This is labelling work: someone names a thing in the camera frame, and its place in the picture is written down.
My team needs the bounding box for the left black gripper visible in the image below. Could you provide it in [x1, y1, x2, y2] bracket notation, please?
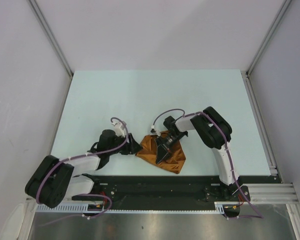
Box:
[107, 132, 143, 156]

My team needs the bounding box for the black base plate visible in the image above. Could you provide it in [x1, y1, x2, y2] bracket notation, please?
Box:
[72, 173, 252, 217]

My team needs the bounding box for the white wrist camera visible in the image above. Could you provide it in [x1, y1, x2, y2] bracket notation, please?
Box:
[150, 125, 161, 137]
[111, 121, 127, 138]

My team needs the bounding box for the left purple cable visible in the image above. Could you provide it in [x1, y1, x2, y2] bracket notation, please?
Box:
[36, 116, 130, 227]

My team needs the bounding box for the orange cloth napkin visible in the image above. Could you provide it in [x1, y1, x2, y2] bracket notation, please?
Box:
[135, 135, 186, 174]

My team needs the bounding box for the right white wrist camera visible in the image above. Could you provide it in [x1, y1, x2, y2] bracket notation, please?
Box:
[150, 125, 161, 137]

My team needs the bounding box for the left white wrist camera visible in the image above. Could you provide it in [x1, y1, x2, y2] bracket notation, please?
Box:
[111, 121, 127, 138]

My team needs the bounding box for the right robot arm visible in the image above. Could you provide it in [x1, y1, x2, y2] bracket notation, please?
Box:
[150, 106, 240, 201]

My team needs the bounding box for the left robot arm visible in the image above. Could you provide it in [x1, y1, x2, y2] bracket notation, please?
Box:
[24, 129, 143, 208]

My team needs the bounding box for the aluminium frame rail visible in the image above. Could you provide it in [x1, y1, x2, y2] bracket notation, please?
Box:
[246, 183, 299, 204]

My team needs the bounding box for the white slotted cable duct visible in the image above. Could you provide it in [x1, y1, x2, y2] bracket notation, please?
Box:
[36, 201, 227, 214]

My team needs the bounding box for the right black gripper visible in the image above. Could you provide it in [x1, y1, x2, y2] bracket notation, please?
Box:
[155, 131, 186, 165]

